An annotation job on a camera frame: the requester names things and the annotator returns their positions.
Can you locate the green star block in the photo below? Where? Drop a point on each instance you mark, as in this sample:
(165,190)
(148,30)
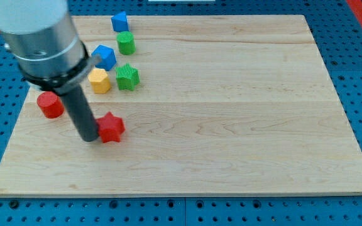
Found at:
(127,77)

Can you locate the yellow hexagon block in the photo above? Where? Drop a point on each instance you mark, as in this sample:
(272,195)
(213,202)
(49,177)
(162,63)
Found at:
(99,81)

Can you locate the red star block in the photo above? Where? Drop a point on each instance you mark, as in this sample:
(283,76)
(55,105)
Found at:
(111,128)

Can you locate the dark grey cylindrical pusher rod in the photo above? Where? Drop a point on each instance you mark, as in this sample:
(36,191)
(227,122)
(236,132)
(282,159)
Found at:
(80,113)

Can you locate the red cylinder block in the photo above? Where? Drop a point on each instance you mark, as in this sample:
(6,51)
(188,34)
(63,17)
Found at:
(50,104)

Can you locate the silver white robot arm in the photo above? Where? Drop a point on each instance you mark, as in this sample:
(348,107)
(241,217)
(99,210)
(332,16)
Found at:
(51,56)

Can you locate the blue triangular prism block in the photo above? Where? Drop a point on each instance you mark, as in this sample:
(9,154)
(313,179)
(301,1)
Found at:
(120,22)

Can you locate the blue cube block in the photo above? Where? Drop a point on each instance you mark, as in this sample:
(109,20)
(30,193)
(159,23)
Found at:
(108,58)

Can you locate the light wooden board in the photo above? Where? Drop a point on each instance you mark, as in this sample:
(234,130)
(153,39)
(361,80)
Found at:
(226,106)

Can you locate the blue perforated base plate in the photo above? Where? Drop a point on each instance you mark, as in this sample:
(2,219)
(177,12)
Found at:
(337,30)

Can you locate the green cylinder block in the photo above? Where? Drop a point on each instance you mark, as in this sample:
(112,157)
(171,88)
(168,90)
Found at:
(125,41)

